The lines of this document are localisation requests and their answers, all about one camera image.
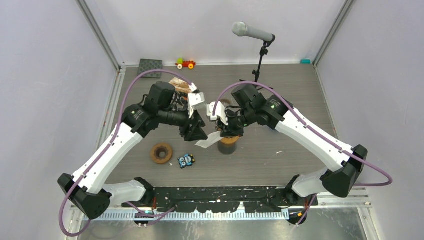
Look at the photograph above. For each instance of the black microphone tripod stand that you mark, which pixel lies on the black microphone tripod stand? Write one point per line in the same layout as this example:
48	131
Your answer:
263	52

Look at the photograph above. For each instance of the orange coffee filter bag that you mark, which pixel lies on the orange coffee filter bag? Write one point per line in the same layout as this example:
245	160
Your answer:
181	86

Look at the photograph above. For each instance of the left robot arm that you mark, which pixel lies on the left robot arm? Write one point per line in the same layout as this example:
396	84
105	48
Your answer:
87	186

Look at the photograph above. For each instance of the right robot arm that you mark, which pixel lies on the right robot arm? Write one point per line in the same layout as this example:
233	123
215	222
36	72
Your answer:
343	163

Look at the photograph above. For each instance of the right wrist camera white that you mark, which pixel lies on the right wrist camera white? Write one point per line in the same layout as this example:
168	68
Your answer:
215	111

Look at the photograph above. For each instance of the glass carafe with wooden collar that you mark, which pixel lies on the glass carafe with wooden collar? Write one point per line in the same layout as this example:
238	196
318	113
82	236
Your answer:
225	101

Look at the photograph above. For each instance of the white paper coffee filter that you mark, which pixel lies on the white paper coffee filter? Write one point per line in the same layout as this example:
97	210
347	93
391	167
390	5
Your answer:
211	140

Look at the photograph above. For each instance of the blue owl toy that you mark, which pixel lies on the blue owl toy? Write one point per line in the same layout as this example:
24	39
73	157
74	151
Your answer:
186	161

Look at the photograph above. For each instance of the grey microphone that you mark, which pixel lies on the grey microphone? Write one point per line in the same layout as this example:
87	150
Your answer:
241	29

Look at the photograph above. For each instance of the toy train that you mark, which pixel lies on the toy train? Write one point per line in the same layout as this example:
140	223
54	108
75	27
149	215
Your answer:
181	63

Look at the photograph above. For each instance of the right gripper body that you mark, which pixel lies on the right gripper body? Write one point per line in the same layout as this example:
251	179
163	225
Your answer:
238	120

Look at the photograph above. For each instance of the dark glass carafe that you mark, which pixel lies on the dark glass carafe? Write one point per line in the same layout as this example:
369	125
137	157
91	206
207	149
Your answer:
227	149

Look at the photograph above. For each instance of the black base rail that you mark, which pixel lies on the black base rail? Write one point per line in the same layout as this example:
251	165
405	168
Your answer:
227	199

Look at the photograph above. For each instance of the teal block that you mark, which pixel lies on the teal block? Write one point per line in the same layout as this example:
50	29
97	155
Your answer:
306	61

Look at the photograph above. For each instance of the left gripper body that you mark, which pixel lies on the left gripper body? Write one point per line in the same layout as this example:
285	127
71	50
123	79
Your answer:
181	119

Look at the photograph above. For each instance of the dark grey studded plate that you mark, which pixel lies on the dark grey studded plate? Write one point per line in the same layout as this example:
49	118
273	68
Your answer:
150	64

